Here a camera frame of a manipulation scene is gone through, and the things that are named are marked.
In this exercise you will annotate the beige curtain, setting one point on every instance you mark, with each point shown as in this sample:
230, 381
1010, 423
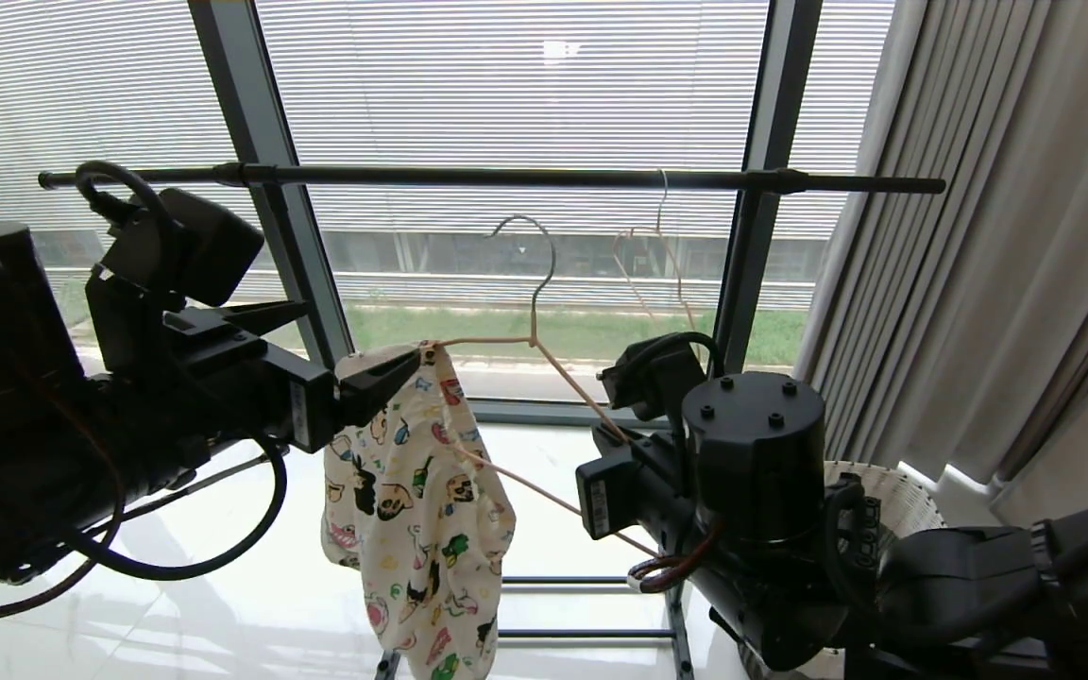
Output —
997, 236

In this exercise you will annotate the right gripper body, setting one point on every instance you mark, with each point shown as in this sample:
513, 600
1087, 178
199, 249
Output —
638, 501

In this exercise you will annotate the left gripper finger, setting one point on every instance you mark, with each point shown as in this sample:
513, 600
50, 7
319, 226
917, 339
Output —
374, 382
265, 316

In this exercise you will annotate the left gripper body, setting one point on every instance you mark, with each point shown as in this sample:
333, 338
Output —
251, 387

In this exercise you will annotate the window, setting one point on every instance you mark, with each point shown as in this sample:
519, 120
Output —
261, 189

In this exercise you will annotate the cream printed garment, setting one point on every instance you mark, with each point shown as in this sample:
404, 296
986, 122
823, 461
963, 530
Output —
412, 510

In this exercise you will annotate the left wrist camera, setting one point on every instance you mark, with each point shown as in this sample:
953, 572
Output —
204, 246

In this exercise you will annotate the white laundry basket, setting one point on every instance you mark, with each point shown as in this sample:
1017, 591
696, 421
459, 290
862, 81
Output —
903, 501

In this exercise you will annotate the pink clothes hanger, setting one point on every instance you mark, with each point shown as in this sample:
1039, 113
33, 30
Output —
582, 397
667, 246

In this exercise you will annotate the black clothes rack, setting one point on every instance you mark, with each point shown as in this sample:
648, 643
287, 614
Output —
506, 177

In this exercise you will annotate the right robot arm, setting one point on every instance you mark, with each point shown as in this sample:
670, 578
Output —
761, 453

